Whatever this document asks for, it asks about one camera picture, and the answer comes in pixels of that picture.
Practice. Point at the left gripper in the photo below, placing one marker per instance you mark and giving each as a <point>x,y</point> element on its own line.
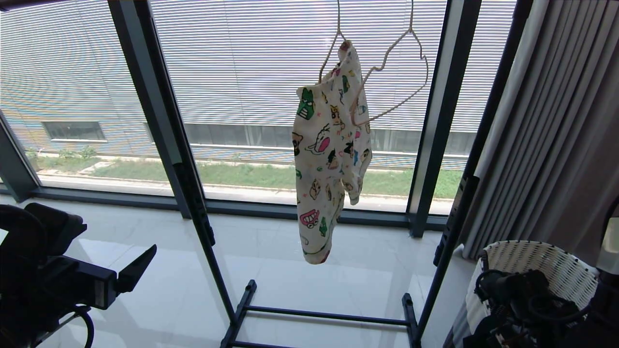
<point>82,285</point>

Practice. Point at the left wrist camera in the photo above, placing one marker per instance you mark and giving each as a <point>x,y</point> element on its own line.
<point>60,227</point>

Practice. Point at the cream printed garment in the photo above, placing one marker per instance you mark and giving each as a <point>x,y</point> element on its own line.
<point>329,169</point>

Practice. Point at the black clothes rack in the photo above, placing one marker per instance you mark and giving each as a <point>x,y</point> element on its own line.
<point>324,315</point>

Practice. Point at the white laundry basket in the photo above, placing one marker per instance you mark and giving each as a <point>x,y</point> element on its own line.
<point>541,261</point>

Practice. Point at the brown curtain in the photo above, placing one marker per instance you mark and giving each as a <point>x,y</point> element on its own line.
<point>556,121</point>

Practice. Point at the window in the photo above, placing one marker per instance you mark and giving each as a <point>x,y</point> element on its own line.
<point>436,125</point>

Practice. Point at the pink clothes hanger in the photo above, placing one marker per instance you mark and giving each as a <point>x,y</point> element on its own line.
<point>338,19</point>
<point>411,14</point>

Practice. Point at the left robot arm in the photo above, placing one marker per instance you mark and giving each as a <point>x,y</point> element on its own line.
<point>22,270</point>

